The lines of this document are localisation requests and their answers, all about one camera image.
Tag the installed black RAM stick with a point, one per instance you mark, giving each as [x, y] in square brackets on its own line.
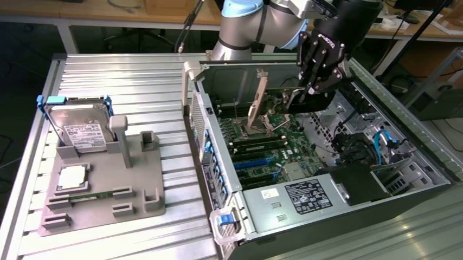
[258, 148]

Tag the black RAM slot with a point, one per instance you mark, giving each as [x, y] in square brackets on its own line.
[229, 113]
[227, 107]

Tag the CPU socket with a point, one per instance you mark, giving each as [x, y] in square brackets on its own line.
[258, 132]

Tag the grey disk bay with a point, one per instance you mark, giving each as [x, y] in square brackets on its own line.
[398, 181]

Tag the white holder with black insert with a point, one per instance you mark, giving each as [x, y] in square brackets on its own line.
[393, 24]

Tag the white flat box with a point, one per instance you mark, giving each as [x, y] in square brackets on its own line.
[449, 27]

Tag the metal socket cover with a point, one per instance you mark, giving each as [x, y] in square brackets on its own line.
[283, 124]

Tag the dark grey cabinet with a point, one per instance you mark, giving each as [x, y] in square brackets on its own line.
[438, 105]

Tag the blue expansion slot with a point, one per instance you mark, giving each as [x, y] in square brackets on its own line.
[251, 163]

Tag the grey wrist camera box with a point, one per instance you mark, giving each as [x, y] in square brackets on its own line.
[307, 6]

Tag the green motherboard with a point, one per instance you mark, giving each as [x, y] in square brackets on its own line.
[301, 146]

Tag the open black PC case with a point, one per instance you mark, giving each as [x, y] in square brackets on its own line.
[315, 241]

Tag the wooden desk white frame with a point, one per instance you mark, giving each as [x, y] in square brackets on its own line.
[383, 32]
[90, 13]

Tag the black computer mouse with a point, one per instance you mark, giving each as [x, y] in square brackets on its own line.
[411, 19]

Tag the silver chipset heatsink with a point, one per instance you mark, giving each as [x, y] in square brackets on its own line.
[294, 172]

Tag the black monitor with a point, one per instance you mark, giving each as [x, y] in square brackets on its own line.
[415, 4]

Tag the black stand pole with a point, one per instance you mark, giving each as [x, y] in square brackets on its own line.
[433, 19]

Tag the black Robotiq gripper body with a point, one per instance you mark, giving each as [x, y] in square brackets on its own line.
[343, 32]

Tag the graphics card with metal bracket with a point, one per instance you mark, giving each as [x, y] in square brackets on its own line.
[311, 105]

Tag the grey plastic parts rack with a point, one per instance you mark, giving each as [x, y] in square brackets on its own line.
[102, 187]

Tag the grey power supply unit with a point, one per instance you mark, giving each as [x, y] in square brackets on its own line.
[261, 214]

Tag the green RAM stick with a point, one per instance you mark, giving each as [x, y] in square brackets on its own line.
[90, 197]

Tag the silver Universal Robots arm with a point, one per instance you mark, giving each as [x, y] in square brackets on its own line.
[239, 29]

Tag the aluminium profile frame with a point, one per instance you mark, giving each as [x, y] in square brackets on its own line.
[446, 67]

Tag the perforated grey drive cage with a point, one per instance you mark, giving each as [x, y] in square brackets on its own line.
[326, 124]

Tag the silver CPU chip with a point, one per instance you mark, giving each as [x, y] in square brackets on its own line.
[72, 178]

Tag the black expansion slot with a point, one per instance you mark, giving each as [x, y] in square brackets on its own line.
[257, 180]

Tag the blue case latch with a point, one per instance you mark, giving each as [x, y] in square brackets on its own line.
[225, 219]

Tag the thin locking lever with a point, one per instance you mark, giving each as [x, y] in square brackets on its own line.
[235, 111]

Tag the hard disk with blue bracket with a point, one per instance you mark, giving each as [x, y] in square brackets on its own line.
[79, 122]

